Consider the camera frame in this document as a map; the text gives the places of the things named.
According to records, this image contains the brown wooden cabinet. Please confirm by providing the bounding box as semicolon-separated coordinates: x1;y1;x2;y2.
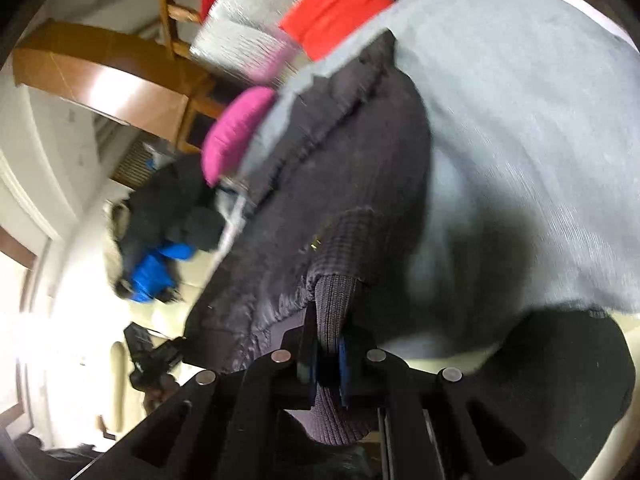
12;20;226;153

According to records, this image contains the wooden stair railing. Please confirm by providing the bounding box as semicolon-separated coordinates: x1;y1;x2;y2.
155;0;206;61

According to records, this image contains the brown slatted screen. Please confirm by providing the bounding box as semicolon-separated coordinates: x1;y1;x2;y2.
112;140;157;187

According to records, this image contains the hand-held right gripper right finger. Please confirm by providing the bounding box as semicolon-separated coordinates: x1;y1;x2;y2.
337;327;576;480

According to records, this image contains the black puffer coat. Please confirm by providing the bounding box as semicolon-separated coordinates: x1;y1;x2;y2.
107;157;226;303

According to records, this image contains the orange-red cushion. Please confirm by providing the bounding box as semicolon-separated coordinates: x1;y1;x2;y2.
279;0;396;61

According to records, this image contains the dark quilted puffer jacket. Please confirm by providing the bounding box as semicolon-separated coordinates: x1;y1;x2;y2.
182;30;433;451

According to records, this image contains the bright blue jacket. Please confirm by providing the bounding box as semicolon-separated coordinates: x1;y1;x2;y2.
130;242;193;303

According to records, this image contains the grey bed sheet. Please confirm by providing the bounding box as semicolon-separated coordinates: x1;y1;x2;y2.
235;0;640;356

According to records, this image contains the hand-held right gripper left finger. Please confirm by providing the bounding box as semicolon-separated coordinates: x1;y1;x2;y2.
80;304;319;480

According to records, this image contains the pink pillow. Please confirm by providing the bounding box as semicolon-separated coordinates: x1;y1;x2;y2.
201;86;278;186

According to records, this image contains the silver foil insulation mat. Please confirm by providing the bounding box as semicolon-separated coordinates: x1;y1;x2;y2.
189;0;361;86

